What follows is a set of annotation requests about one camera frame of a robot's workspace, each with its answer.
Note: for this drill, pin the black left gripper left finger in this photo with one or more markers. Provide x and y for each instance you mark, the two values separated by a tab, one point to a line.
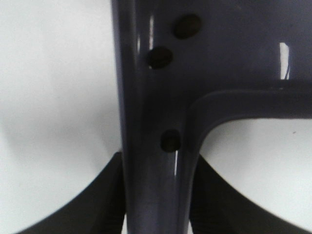
99	209

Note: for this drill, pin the pile of coffee beans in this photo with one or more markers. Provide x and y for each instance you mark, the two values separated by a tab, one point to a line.
159	57

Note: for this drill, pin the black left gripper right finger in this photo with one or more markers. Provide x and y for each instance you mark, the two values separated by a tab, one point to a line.
217	208

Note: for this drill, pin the purple plastic dustpan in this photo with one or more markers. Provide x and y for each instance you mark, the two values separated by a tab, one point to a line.
250	59

